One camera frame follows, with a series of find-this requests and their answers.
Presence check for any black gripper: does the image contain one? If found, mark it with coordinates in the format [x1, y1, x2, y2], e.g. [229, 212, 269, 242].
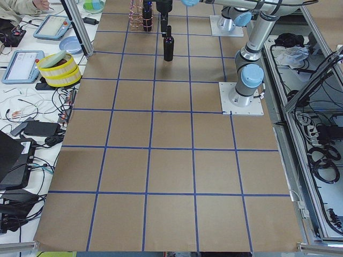
[156, 0, 173, 37]

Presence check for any dark wine bottle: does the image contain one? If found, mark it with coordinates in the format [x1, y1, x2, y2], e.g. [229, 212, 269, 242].
[163, 25, 174, 62]

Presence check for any person beige sleeve forearm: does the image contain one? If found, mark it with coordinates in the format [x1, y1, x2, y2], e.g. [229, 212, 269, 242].
[1, 0, 41, 25]

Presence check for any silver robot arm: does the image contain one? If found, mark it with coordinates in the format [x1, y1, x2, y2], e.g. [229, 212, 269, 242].
[217, 6, 252, 32]
[203, 1, 305, 107]

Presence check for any wine bottle in basket left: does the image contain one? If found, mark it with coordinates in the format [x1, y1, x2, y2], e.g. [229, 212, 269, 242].
[142, 1, 153, 32]

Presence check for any yellow wooden steamer basket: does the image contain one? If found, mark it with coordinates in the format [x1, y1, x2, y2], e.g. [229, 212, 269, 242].
[37, 50, 81, 87]

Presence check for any person hand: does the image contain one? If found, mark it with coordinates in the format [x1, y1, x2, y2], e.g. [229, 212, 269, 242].
[32, 0, 50, 10]

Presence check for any green plate with items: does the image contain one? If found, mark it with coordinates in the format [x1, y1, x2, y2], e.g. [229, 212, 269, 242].
[83, 0, 105, 14]

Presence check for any blue plate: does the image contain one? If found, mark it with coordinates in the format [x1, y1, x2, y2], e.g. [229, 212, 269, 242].
[59, 36, 83, 55]

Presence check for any far teach pendant tablet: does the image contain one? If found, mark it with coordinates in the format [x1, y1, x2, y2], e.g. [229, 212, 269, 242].
[33, 15, 71, 40]

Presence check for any teach pendant tablet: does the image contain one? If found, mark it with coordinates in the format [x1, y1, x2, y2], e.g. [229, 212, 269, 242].
[2, 50, 45, 85]
[33, 15, 71, 40]

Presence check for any crumpled white cloth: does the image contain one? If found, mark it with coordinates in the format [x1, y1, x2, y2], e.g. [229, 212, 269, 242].
[275, 46, 309, 69]

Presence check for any near teach pendant tablet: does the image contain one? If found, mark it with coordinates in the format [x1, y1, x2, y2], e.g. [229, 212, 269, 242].
[2, 50, 45, 85]

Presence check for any black power adapter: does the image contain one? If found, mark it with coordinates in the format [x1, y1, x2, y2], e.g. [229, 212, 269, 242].
[24, 121, 60, 137]

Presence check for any black laptop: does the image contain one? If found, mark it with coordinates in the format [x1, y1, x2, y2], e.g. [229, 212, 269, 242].
[1, 132, 36, 191]

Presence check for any copper wire wine basket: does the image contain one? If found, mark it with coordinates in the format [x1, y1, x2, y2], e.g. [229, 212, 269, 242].
[129, 0, 143, 31]

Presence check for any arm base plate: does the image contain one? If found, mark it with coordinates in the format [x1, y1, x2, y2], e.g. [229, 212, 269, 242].
[210, 15, 244, 37]
[219, 82, 264, 116]

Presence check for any aluminium frame post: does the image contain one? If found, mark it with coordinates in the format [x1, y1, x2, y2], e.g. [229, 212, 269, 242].
[61, 0, 94, 58]

